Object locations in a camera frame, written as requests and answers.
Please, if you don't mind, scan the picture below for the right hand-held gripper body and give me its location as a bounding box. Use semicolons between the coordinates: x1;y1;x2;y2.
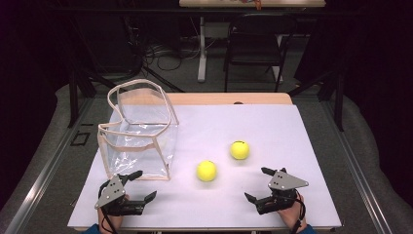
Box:
255;169;310;215

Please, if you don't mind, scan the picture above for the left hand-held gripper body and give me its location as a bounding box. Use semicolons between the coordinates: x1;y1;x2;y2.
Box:
94;174;146;217

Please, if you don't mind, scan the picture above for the clear plastic bag beige trim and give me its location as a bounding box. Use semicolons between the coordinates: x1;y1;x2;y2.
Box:
96;78;180;181

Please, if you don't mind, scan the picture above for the yellow tennis ball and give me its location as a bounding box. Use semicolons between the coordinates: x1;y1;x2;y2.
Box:
229;139;251;161
196;160;218;182

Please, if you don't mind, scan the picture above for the person's right hand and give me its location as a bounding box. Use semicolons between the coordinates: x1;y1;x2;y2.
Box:
277;194;308;234

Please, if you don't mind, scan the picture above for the person's left hand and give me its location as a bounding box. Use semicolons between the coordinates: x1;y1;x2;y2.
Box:
96;193;131;234

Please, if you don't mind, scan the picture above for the white table mat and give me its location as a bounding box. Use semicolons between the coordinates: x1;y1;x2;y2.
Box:
66;103;343;228

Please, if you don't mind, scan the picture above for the black metal stand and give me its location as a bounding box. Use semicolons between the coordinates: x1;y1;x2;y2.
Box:
67;68;98;129
287;69;346;133

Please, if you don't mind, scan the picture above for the black folding chair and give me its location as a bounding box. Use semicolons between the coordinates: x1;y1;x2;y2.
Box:
223;13;298;94

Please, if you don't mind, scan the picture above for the wooden desk with white legs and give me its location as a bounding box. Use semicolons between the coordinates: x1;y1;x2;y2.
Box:
178;0;327;84

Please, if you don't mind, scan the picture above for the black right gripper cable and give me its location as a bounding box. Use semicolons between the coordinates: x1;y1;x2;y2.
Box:
289;191;308;234

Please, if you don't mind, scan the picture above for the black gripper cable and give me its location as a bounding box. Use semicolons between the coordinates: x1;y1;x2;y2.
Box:
289;191;308;234
97;178;120;234

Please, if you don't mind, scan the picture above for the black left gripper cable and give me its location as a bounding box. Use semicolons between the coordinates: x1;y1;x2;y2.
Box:
97;178;120;234

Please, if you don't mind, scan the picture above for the aluminium floor rail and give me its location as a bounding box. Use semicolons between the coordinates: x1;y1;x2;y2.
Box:
320;100;394;234
3;97;95;234

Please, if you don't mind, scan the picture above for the tangle of floor cables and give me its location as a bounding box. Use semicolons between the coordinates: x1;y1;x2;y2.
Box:
128;16;204;73

